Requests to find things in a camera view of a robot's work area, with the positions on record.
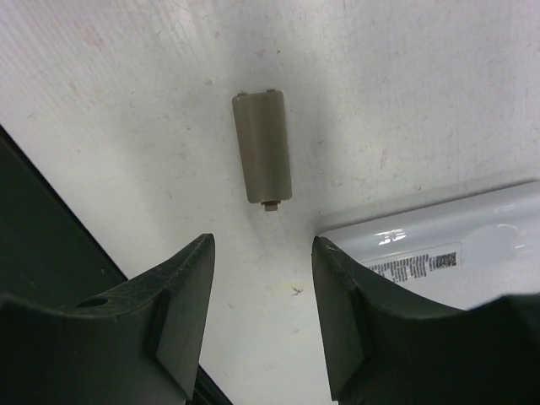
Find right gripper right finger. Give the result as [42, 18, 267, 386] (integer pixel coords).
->
[311, 237, 539, 404]

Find grey remote battery cover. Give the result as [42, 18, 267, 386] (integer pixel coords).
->
[232, 89, 292, 212]

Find white remote being loaded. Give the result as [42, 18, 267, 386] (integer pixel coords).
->
[324, 182, 539, 309]

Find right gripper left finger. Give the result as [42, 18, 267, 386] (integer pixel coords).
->
[1, 234, 215, 404]

